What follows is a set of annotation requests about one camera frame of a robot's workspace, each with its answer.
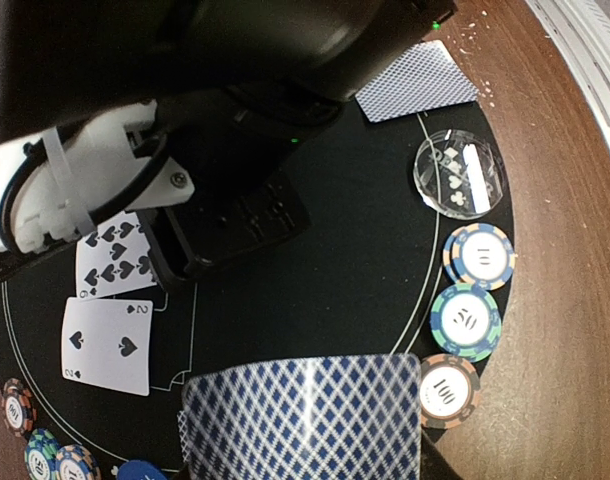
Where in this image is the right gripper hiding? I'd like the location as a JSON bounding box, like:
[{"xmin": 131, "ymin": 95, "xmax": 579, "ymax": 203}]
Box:
[{"xmin": 139, "ymin": 84, "xmax": 345, "ymax": 288}]

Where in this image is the nine of spades card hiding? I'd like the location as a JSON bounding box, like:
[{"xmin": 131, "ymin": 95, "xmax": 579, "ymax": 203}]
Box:
[{"xmin": 75, "ymin": 212, "xmax": 155, "ymax": 300}]

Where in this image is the dealt card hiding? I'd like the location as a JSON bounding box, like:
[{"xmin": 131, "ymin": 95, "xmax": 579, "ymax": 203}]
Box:
[{"xmin": 356, "ymin": 40, "xmax": 478, "ymax": 123}]

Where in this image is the two of spades card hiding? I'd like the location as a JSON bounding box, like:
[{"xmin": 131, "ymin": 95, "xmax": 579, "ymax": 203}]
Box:
[{"xmin": 61, "ymin": 298, "xmax": 153, "ymax": 396}]

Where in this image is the grey card deck box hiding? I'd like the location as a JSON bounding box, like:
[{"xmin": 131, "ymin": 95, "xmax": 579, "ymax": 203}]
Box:
[{"xmin": 182, "ymin": 354, "xmax": 421, "ymax": 479}]

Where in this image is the blue small blind button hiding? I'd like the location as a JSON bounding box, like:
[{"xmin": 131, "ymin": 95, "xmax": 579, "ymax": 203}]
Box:
[{"xmin": 116, "ymin": 460, "xmax": 167, "ymax": 480}]

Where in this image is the green fifty chip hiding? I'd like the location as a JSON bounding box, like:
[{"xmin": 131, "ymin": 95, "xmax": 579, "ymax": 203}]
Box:
[{"xmin": 24, "ymin": 428, "xmax": 60, "ymax": 480}]

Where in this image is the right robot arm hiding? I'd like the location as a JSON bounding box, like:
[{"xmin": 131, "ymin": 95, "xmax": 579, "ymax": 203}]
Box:
[{"xmin": 0, "ymin": 1, "xmax": 457, "ymax": 288}]

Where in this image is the round black poker mat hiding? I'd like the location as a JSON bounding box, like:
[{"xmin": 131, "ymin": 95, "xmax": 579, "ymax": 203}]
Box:
[{"xmin": 0, "ymin": 103, "xmax": 494, "ymax": 478}]

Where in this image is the aluminium front rail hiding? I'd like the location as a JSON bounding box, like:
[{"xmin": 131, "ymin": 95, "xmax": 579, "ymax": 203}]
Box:
[{"xmin": 527, "ymin": 0, "xmax": 610, "ymax": 153}]

